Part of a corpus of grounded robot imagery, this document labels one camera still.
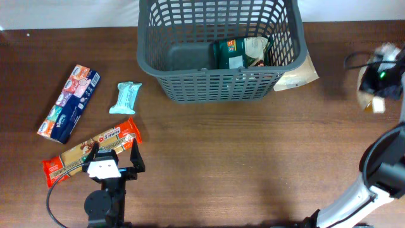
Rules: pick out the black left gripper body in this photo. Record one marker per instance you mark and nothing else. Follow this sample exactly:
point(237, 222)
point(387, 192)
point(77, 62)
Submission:
point(127, 174)

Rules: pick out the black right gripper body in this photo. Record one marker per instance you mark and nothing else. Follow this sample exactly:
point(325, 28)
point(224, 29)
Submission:
point(382, 83)

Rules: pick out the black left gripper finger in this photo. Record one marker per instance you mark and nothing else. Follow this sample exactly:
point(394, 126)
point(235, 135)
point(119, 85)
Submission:
point(136, 158)
point(92, 153)

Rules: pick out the brown snack bag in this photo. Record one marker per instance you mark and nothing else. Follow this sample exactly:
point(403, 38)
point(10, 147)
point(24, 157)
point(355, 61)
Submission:
point(370, 101)

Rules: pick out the beige powder pouch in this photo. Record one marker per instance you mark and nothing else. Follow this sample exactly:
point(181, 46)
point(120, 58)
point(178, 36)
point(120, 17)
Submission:
point(301, 76)

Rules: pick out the green snack bag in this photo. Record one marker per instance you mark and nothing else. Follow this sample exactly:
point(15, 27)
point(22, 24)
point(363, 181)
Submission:
point(242, 52)

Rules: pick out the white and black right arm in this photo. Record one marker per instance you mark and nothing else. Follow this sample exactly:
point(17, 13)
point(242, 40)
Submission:
point(381, 169)

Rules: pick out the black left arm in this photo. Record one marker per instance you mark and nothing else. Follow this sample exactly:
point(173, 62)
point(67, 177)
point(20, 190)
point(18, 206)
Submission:
point(106, 207)

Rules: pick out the Kleenex tissue multipack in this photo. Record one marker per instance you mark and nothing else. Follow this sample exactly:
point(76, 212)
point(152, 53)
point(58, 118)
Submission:
point(70, 104)

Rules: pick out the orange spaghetti packet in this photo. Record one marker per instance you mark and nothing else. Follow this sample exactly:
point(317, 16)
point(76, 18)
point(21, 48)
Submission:
point(118, 138)

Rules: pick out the mint green wrapped bar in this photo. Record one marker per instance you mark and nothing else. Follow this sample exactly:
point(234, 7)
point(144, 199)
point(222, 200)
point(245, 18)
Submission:
point(126, 98)

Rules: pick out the grey plastic lattice basket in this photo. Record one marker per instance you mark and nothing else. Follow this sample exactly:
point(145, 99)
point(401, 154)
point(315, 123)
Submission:
point(206, 51)

